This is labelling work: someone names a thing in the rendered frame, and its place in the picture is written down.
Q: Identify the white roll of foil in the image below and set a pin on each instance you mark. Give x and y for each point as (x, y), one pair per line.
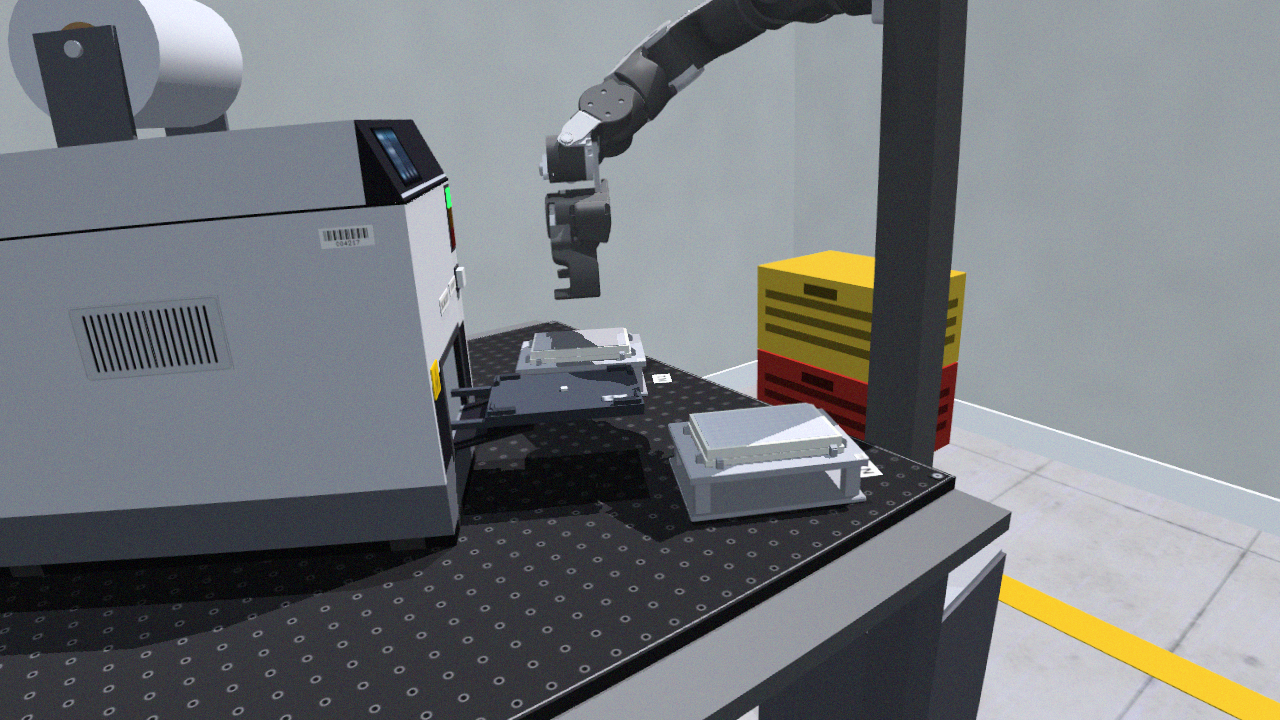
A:
(182, 62)

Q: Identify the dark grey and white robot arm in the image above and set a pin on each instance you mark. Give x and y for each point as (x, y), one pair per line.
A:
(612, 112)

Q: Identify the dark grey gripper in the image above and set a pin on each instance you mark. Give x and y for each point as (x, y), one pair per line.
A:
(586, 215)

